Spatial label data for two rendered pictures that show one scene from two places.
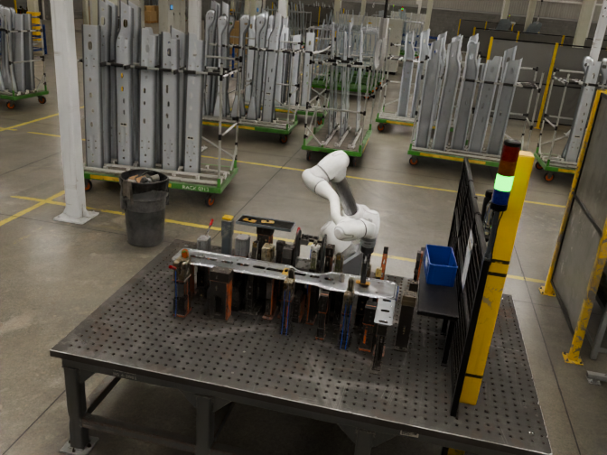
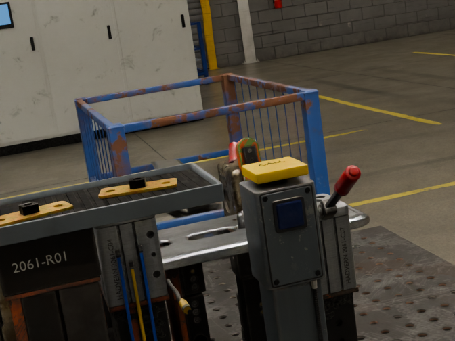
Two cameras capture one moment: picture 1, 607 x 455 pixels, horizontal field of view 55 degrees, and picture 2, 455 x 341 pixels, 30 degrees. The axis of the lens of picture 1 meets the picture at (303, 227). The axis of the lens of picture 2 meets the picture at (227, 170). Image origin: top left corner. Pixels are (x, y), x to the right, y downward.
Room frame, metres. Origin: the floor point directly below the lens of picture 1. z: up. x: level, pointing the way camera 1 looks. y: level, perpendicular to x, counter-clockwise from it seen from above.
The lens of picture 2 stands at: (4.38, 0.09, 1.36)
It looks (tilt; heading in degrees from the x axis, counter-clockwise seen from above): 12 degrees down; 156
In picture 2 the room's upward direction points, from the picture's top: 8 degrees counter-clockwise
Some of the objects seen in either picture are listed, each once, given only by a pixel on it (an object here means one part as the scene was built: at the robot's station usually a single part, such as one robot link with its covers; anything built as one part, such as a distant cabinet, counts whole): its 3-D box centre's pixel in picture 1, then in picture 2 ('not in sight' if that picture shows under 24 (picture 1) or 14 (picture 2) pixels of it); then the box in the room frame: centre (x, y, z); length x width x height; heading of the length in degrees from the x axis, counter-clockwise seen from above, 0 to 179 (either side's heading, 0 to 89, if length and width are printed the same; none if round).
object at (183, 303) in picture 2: not in sight; (177, 294); (3.43, 0.41, 1.00); 0.12 x 0.01 x 0.01; 170
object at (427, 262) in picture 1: (439, 264); not in sight; (3.22, -0.85, 1.10); 0.30 x 0.17 x 0.13; 175
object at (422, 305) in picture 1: (437, 280); not in sight; (3.17, -0.84, 1.02); 0.90 x 0.22 x 0.03; 170
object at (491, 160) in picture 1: (471, 116); not in sight; (9.84, -2.68, 0.88); 1.91 x 1.00 x 1.76; 77
